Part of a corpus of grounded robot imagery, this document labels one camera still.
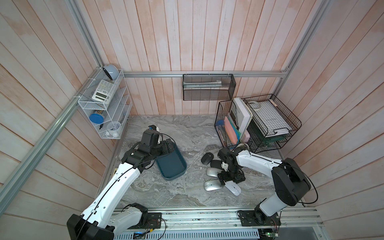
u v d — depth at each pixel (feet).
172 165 3.09
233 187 2.69
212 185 2.75
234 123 3.22
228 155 2.18
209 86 2.89
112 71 2.70
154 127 2.19
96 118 2.50
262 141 2.99
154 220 2.40
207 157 3.11
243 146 3.20
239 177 2.53
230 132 3.37
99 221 1.24
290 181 1.50
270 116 3.04
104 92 2.53
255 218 2.20
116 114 2.67
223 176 2.56
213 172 3.02
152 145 1.84
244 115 2.80
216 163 2.99
